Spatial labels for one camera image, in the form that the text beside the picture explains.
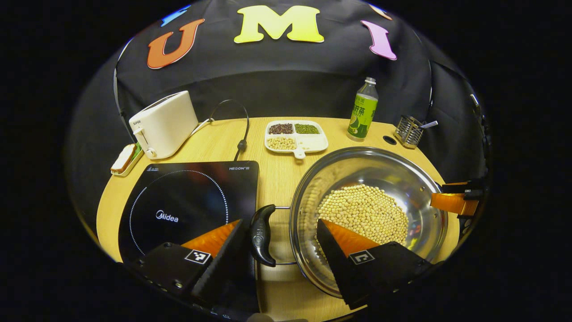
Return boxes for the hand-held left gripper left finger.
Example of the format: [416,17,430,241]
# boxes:
[134,218,254,309]

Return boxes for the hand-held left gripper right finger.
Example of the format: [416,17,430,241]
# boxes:
[316,218,432,310]

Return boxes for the large heap of soybeans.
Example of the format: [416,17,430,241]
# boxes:
[316,184,409,246]

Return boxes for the stainless steel pot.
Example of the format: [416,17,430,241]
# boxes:
[250,147,449,299]

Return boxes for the black induction cooktop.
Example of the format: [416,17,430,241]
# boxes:
[118,161,261,314]

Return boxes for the white divided plate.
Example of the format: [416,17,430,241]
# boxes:
[265,120,329,159]

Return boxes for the green label drink bottle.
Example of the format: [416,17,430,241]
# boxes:
[347,77,379,142]

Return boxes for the small heap of soybeans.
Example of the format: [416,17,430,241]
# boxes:
[267,137,296,150]

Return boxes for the small pale green plate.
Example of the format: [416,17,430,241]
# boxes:
[110,142,144,177]

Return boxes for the sandwich with lettuce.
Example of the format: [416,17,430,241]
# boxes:
[112,143,142,174]

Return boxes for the white toaster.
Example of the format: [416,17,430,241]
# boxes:
[129,91,199,160]

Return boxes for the black backdrop cloth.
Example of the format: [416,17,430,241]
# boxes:
[67,0,490,188]

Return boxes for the metal wire utensil holder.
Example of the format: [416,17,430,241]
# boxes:
[394,115,424,149]

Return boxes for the white toaster cord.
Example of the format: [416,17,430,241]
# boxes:
[192,118,215,135]

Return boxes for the black power cable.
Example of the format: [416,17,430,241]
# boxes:
[209,99,250,161]

